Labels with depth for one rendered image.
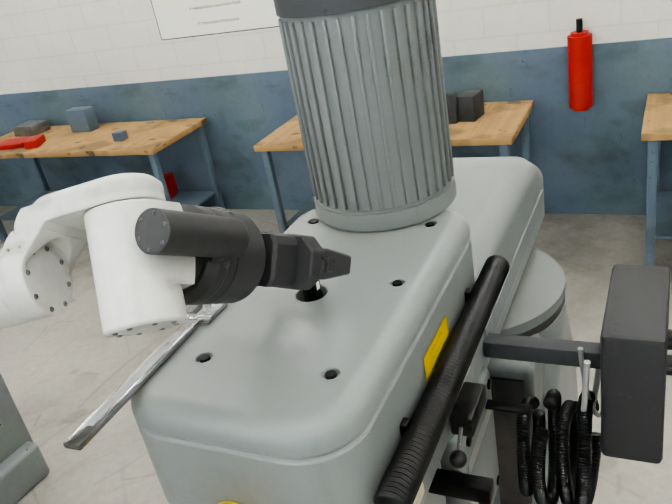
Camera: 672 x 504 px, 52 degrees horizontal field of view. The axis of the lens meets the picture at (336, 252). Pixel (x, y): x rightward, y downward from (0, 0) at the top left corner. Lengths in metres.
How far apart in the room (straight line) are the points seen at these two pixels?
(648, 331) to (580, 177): 4.26
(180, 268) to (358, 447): 0.23
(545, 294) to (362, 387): 0.77
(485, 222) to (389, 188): 0.36
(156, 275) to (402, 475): 0.29
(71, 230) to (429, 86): 0.48
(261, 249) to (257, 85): 5.17
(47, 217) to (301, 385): 0.27
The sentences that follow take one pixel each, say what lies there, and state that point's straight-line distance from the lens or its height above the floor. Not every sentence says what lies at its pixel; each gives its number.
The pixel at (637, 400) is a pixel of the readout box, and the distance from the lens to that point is 1.03.
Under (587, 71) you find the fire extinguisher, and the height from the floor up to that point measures 1.06.
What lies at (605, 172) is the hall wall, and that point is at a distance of 5.18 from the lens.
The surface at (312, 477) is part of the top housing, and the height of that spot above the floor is 1.84.
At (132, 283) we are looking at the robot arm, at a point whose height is 2.05.
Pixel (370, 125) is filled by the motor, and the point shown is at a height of 2.03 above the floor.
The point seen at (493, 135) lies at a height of 0.88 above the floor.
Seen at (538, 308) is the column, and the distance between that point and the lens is 1.33.
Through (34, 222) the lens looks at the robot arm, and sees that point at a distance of 0.59.
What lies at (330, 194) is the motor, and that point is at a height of 1.94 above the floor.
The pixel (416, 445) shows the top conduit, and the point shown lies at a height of 1.80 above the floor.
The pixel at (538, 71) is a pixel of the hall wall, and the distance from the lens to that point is 5.01.
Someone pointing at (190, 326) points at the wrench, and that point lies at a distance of 0.78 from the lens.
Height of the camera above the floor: 2.28
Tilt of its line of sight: 26 degrees down
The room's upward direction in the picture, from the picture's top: 11 degrees counter-clockwise
